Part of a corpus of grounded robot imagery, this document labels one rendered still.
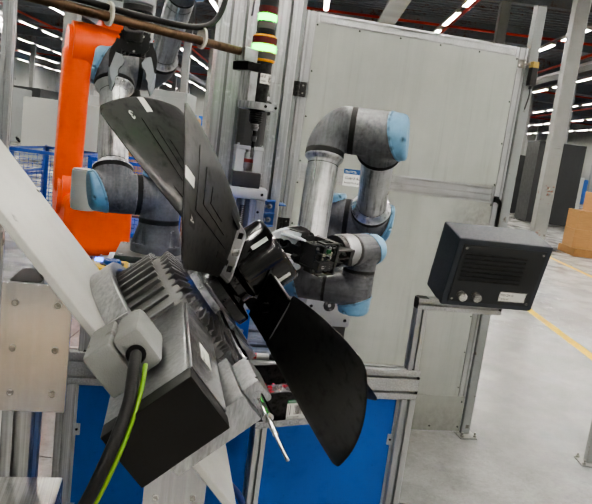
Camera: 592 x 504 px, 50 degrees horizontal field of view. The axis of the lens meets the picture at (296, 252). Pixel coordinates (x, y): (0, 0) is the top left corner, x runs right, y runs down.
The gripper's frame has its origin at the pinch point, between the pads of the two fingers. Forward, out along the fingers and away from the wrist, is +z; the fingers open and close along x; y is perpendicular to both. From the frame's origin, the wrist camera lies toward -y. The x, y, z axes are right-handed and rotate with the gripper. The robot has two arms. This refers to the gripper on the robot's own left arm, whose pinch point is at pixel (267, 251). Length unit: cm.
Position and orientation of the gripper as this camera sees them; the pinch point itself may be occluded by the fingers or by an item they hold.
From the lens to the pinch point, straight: 129.3
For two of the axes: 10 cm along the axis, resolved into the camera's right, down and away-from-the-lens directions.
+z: -6.7, 0.4, -7.5
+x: -2.0, 9.5, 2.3
